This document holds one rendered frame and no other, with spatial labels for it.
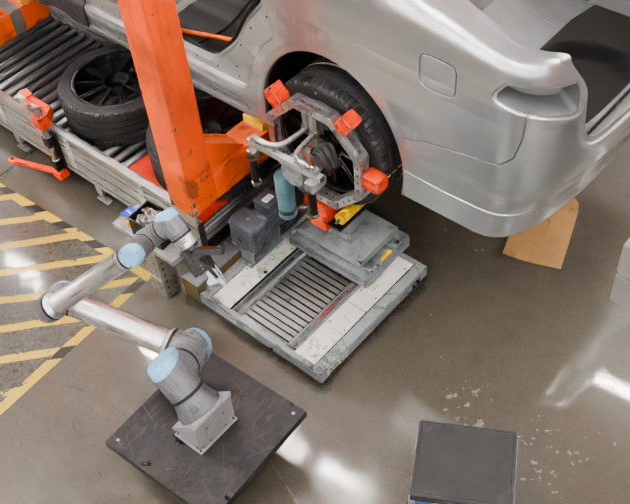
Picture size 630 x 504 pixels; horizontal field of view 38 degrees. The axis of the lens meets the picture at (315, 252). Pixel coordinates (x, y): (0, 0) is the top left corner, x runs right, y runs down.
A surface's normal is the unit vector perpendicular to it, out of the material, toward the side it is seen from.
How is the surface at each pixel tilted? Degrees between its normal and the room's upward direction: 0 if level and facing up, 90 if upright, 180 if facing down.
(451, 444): 0
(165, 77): 90
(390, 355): 0
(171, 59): 90
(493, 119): 90
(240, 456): 0
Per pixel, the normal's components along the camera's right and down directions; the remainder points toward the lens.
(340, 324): -0.07, -0.66
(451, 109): -0.65, 0.60
